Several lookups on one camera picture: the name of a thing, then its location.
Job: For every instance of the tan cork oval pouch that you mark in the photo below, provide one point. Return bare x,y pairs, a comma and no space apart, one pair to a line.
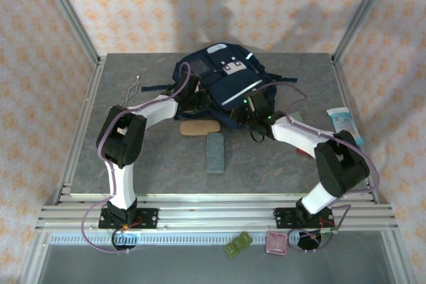
199,127

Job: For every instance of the navy blue backpack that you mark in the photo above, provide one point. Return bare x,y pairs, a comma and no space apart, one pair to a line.
229,87

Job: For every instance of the sage green pouch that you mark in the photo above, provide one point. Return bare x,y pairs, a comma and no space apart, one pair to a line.
297,117

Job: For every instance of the grey-green sponge block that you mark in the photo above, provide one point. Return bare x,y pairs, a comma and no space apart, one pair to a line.
215,152

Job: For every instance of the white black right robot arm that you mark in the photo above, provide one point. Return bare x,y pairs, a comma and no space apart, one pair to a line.
299,134

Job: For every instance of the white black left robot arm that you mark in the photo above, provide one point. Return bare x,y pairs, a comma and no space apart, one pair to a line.
121,187

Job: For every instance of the aluminium front beam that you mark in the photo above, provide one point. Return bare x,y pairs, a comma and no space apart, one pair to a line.
216,212

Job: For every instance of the pink square box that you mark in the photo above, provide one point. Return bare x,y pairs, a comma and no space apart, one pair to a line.
277,244

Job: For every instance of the green plastic tag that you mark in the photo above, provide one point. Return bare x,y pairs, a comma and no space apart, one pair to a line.
238,245

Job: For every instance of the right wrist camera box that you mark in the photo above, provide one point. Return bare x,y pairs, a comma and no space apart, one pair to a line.
252,104

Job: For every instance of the aluminium table side rail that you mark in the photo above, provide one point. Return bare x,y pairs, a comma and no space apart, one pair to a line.
90,97
341,81

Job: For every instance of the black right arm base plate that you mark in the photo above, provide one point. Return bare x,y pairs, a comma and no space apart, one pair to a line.
283,217

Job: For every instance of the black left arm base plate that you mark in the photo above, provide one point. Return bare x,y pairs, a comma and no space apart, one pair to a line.
149,217

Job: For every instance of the aluminium frame post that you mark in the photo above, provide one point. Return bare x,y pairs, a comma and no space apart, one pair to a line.
361,14
71,14

